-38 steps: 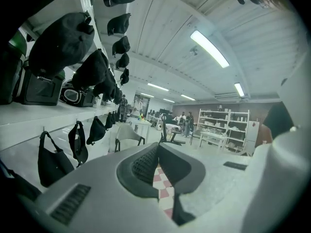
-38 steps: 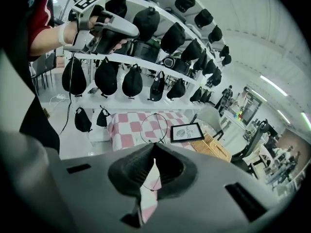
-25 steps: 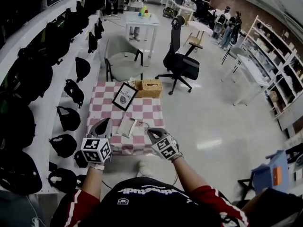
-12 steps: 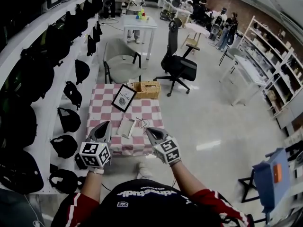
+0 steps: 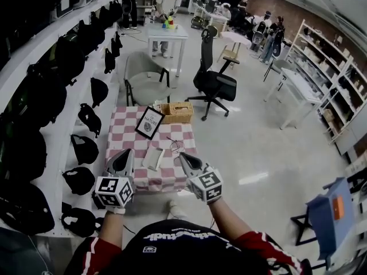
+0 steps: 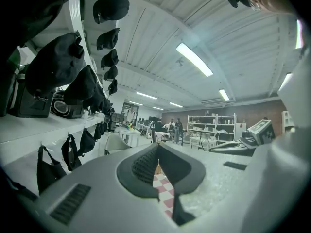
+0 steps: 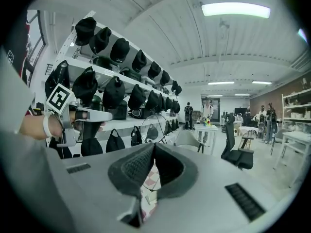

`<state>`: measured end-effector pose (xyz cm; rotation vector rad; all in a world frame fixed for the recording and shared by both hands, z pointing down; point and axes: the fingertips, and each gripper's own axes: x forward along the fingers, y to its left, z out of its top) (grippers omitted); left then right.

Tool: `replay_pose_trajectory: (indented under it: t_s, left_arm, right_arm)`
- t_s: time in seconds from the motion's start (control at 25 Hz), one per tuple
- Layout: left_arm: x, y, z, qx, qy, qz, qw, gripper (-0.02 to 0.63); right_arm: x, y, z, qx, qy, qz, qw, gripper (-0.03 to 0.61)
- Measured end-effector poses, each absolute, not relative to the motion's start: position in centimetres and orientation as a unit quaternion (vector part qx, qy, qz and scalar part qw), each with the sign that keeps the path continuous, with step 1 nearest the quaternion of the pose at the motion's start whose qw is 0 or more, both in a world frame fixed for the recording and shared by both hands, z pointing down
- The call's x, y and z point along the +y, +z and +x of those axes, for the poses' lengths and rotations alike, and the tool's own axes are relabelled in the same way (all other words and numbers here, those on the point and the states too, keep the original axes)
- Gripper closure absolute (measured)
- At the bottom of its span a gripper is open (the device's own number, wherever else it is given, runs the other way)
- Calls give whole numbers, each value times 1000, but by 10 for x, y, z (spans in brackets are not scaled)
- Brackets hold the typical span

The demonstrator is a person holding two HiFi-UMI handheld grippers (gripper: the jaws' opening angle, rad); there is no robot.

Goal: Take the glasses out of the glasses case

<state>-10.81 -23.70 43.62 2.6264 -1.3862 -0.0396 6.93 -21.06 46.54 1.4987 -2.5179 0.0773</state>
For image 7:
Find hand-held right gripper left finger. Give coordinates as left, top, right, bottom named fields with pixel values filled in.
left=61, top=143, right=156, bottom=233

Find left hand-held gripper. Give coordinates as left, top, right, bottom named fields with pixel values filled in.
left=45, top=82, right=114, bottom=148

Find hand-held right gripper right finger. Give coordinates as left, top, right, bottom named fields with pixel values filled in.
left=145, top=143, right=292, bottom=233

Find person's left forearm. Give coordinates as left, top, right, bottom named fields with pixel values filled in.
left=19, top=113, right=53, bottom=140

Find person's left hand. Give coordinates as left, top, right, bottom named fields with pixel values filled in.
left=52, top=104, right=87, bottom=139

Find black office chair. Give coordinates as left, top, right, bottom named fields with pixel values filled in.
left=220, top=114, right=255, bottom=171

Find white wristband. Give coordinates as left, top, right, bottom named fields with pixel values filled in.
left=43, top=115, right=53, bottom=138

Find pink checkered tablecloth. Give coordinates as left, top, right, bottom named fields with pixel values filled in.
left=140, top=165, right=162, bottom=222

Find grey armchair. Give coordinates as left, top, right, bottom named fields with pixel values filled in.
left=174, top=130, right=205, bottom=154

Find row of grey storage boxes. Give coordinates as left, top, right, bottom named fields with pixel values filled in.
left=141, top=76, right=171, bottom=94

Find white square table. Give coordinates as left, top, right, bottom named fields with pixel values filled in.
left=194, top=124, right=219, bottom=156

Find wooden chair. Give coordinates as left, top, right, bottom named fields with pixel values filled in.
left=239, top=131, right=255, bottom=150

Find round table with white cloth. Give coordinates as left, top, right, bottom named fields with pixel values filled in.
left=239, top=126, right=259, bottom=134

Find white metal shelf rack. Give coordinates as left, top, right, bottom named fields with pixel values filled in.
left=45, top=11, right=182, bottom=160

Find dark glass door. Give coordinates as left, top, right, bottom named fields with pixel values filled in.
left=201, top=97, right=221, bottom=121

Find grey side chair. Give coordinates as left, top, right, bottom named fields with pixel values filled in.
left=270, top=129, right=285, bottom=156

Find person's black red jersey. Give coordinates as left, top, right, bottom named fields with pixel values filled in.
left=4, top=8, right=32, bottom=84

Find white open shelf unit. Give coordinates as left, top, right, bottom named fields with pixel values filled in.
left=281, top=88, right=311, bottom=132

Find white ceramic pieces on shelves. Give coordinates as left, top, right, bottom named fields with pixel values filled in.
left=285, top=97, right=311, bottom=120

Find ceiling light strips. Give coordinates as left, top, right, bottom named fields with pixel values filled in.
left=201, top=2, right=308, bottom=97

